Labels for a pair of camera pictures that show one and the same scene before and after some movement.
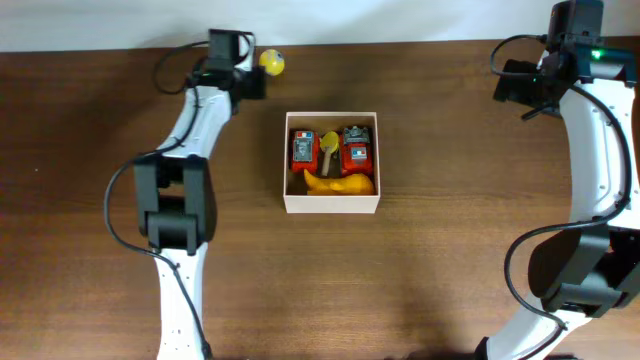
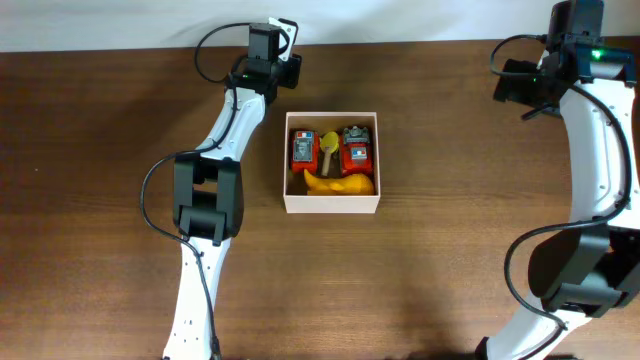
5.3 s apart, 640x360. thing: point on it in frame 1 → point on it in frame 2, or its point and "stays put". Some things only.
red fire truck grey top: [355, 151] stays put
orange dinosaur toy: [352, 184] stays put
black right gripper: [514, 88] stays put
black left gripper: [260, 83] → [294, 76]
